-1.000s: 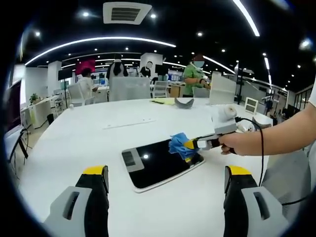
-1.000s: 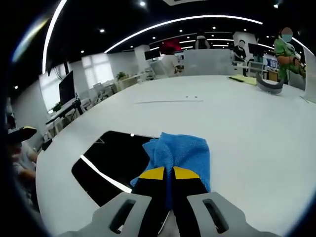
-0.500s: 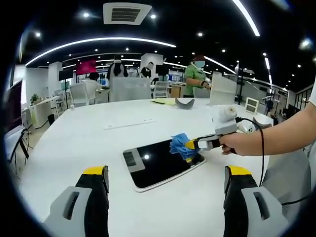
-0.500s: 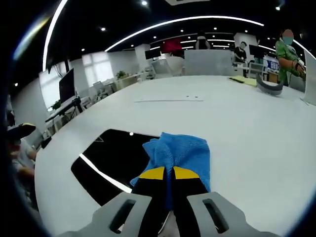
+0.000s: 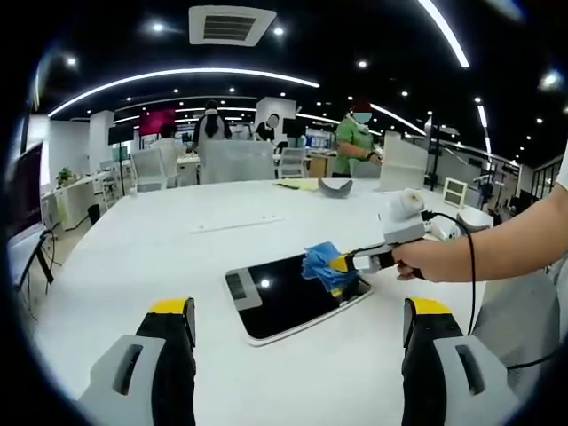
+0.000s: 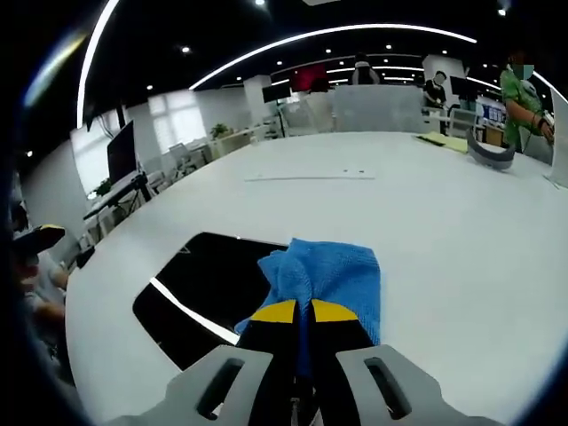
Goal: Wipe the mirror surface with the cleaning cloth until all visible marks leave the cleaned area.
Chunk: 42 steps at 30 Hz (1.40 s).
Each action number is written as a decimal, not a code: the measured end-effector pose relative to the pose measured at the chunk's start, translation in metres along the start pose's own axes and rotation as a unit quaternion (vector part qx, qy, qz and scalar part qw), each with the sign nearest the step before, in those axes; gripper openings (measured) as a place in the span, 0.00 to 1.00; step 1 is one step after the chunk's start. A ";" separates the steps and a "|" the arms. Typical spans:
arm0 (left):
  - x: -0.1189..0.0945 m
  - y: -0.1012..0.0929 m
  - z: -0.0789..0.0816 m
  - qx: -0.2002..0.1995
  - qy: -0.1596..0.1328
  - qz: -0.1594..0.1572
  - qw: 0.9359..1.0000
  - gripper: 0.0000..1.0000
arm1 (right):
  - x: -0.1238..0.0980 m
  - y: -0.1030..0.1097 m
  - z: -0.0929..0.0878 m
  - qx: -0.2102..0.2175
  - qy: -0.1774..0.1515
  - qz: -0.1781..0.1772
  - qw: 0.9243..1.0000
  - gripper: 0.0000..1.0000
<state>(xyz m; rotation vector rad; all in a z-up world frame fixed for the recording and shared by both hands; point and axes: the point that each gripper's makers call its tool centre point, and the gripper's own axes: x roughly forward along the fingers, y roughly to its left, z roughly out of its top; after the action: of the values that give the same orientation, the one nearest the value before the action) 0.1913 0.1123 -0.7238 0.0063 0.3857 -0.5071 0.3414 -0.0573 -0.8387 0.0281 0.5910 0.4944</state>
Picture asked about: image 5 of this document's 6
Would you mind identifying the straight ceiling light strip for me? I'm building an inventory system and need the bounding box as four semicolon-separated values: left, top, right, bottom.
419;0;470;68

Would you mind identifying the curved ceiling light strip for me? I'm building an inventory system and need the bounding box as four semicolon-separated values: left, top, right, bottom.
47;67;320;119

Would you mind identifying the grey curved band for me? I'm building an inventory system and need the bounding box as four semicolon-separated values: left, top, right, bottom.
318;177;355;200
455;211;494;233

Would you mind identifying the white mesh office chair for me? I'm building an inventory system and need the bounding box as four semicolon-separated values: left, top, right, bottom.
279;147;308;179

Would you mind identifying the person's grey clothing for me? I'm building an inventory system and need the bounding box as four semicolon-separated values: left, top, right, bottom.
469;272;563;391

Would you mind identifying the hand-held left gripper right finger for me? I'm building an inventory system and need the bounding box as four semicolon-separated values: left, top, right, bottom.
401;297;520;426

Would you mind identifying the black computer monitor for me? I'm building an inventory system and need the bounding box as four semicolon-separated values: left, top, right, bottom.
8;141;45;245

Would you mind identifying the blue cleaning cloth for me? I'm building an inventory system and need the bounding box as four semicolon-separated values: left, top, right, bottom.
301;241;361;299

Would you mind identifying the tall white partition panel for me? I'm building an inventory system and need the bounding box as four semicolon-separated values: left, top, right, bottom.
379;131;430;192

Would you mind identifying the white low cabinet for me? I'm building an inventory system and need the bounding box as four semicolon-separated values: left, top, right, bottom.
43;172;112;232

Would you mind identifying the white table cable lid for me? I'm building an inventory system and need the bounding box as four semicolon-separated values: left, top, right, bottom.
189;215;285;235

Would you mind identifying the red wall screen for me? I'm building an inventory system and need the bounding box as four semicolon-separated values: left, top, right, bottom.
139;108;177;134

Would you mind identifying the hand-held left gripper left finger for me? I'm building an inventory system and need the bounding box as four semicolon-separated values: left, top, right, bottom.
77;296;197;426

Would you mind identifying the black pole stand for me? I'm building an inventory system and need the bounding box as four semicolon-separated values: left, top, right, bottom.
428;113;445;187

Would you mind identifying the person's right hand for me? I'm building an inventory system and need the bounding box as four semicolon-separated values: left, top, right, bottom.
392;239;445;283

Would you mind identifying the white monitor desk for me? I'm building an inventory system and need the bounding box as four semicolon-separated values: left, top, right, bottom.
8;230;59;289

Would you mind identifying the small white framed panel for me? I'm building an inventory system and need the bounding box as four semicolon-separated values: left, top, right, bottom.
442;177;467;207

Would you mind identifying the white ceiling air vent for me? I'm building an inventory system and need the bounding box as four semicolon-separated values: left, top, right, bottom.
188;4;278;47

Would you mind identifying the wide white partition panel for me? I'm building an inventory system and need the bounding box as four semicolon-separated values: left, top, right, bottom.
198;140;275;185

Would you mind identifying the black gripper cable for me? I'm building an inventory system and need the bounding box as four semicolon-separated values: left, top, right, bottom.
419;211;568;369

